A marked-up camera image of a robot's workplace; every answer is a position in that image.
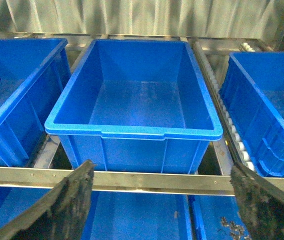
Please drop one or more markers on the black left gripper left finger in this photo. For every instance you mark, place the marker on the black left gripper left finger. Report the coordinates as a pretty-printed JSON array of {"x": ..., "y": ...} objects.
[{"x": 61, "y": 214}]

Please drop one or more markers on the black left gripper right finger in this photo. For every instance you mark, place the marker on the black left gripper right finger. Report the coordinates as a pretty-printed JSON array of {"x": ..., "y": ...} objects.
[{"x": 260, "y": 204}]

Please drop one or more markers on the blue bin with buttons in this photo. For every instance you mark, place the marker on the blue bin with buttons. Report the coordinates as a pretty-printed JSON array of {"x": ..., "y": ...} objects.
[{"x": 33, "y": 74}]

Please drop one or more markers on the small metal parts pile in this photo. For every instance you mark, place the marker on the small metal parts pile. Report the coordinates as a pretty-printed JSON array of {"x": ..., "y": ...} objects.
[{"x": 236, "y": 231}]

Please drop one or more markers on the lower blue bin with parts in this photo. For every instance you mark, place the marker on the lower blue bin with parts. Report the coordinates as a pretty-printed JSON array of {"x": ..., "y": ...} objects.
[{"x": 206, "y": 212}]

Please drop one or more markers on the lower blue bin middle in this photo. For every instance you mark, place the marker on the lower blue bin middle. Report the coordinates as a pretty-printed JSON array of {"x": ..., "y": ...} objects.
[{"x": 137, "y": 216}]

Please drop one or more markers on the lower blue bin left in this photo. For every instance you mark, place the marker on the lower blue bin left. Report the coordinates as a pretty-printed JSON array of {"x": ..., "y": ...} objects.
[{"x": 16, "y": 200}]

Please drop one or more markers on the white roller track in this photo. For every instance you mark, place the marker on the white roller track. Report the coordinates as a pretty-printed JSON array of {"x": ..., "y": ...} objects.
[{"x": 230, "y": 149}]

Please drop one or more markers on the blue bin far right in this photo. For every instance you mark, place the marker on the blue bin far right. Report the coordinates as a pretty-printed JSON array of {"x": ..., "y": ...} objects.
[{"x": 253, "y": 94}]

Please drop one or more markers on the blue empty middle bin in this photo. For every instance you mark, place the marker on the blue empty middle bin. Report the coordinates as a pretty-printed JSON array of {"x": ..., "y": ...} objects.
[{"x": 136, "y": 106}]

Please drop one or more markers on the metal rack frame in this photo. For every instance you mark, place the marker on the metal rack frame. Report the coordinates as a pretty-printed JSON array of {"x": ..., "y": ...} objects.
[{"x": 43, "y": 175}]

